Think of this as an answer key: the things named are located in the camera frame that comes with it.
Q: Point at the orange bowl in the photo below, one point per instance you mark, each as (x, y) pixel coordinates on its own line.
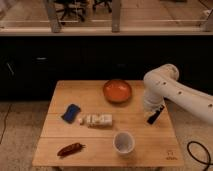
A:
(117, 91)

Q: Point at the wooden table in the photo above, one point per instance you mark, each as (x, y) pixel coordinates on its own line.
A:
(155, 145)

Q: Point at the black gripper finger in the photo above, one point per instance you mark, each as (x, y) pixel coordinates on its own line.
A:
(153, 118)

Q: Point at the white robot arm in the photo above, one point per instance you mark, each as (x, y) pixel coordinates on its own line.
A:
(162, 82)

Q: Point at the white cup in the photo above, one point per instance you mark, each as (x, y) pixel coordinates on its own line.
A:
(123, 143)

